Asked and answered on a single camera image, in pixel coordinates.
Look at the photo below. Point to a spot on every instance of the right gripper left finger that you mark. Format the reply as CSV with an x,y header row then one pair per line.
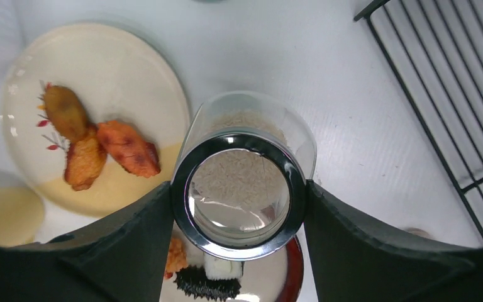
x,y
120,257

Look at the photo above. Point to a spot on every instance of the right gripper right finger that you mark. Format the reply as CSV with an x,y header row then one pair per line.
x,y
356,257

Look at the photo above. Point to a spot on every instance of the glass jar with rice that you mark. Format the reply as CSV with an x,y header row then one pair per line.
x,y
238,190

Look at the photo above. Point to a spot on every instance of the fried chicken nugget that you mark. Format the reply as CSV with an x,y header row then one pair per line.
x,y
176,258

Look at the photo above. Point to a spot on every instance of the black sea cucumber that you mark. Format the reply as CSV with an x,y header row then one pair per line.
x,y
193,282

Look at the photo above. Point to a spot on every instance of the pink lid spice shaker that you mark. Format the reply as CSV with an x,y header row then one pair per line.
x,y
418,232

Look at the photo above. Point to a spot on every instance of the red rimmed plate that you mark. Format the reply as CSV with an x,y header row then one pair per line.
x,y
277,277

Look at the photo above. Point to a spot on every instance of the sushi roll piece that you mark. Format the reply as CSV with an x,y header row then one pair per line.
x,y
217,269

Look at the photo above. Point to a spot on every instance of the fried chicken wing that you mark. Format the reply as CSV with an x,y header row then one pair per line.
x,y
85,156

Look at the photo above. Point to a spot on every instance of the yellow mug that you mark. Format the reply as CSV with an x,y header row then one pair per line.
x,y
21,215

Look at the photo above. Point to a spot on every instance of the cream plate with leaf pattern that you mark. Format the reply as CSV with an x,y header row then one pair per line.
x,y
116,76

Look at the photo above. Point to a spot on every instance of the black wire rack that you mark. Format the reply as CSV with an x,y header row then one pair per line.
x,y
435,51

